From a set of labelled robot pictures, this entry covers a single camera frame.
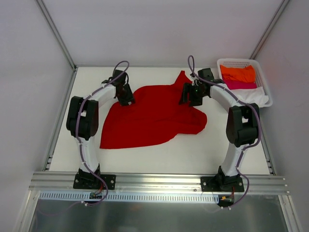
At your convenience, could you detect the white plastic basket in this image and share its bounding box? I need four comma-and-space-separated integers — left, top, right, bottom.
217, 58, 273, 107

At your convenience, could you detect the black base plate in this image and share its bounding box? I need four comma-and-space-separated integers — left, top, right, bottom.
200, 175, 245, 192
73, 171, 116, 190

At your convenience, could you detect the white t-shirt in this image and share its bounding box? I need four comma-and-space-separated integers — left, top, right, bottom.
232, 87, 269, 107

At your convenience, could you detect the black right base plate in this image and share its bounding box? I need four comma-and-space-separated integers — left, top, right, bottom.
200, 175, 245, 192

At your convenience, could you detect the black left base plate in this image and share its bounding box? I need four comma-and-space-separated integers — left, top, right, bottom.
73, 171, 116, 190

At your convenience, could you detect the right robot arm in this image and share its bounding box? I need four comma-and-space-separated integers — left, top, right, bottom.
179, 68, 261, 191

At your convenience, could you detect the orange t-shirt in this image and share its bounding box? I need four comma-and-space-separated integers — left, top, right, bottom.
220, 65, 256, 83

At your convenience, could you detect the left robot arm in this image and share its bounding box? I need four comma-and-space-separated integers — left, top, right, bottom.
66, 69, 135, 189

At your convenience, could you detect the aluminium mounting rail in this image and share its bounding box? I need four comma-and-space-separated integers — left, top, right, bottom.
28, 172, 291, 195

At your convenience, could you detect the white slotted cable duct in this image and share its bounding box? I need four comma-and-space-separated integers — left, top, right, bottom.
39, 191, 219, 204

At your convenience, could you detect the magenta t-shirt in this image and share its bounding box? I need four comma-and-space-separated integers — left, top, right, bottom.
225, 80, 257, 90

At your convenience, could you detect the red t-shirt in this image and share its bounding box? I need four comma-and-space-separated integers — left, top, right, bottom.
99, 71, 207, 149

